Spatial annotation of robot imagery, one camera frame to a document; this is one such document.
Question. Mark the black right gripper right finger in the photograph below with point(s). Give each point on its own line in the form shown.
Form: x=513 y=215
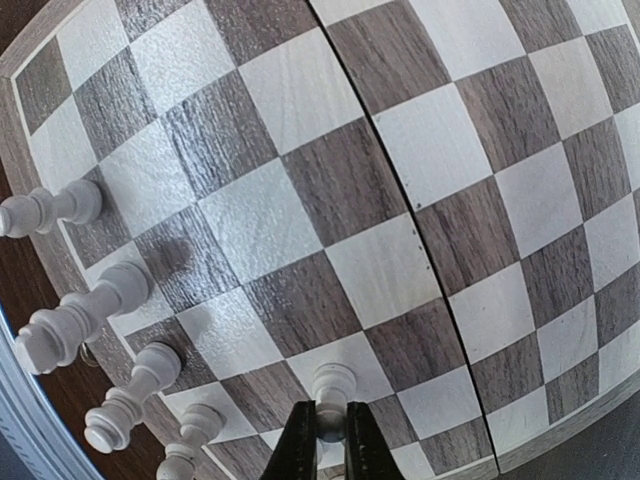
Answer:
x=367 y=455

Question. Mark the wooden chess board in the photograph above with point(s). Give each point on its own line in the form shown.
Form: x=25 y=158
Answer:
x=442 y=196

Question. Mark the white chess king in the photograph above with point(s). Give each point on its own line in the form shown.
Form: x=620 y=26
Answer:
x=52 y=337

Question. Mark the white chess bishop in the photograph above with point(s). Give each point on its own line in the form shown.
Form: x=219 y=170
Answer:
x=199 y=425
x=79 y=203

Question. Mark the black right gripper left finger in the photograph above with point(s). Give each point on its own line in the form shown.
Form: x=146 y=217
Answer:
x=294 y=457

